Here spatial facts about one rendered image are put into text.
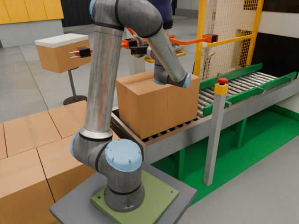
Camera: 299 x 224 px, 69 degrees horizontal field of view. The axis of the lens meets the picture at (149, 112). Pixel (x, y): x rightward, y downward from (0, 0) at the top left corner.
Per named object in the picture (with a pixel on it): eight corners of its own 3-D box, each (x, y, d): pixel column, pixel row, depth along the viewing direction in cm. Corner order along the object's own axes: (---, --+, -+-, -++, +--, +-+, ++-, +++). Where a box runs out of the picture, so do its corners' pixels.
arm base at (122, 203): (152, 188, 106) (153, 174, 101) (130, 219, 92) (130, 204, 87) (119, 174, 114) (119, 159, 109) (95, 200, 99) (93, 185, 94)
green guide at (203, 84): (255, 67, 320) (256, 61, 316) (261, 69, 313) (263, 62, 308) (167, 95, 246) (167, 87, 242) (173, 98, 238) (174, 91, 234)
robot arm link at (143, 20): (155, -15, 71) (195, 76, 131) (125, -16, 77) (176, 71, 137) (140, 15, 70) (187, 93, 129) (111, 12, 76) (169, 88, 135)
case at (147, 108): (170, 102, 233) (171, 65, 213) (196, 118, 203) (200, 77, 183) (119, 118, 206) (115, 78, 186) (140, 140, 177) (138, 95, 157)
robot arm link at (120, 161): (127, 199, 89) (126, 166, 80) (96, 180, 96) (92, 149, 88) (147, 176, 100) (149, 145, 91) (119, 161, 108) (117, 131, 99)
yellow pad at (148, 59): (177, 52, 182) (178, 46, 179) (186, 55, 175) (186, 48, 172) (143, 60, 166) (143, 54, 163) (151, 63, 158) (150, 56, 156)
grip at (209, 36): (209, 39, 172) (210, 33, 170) (218, 41, 166) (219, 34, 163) (201, 41, 168) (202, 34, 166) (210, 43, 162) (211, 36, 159)
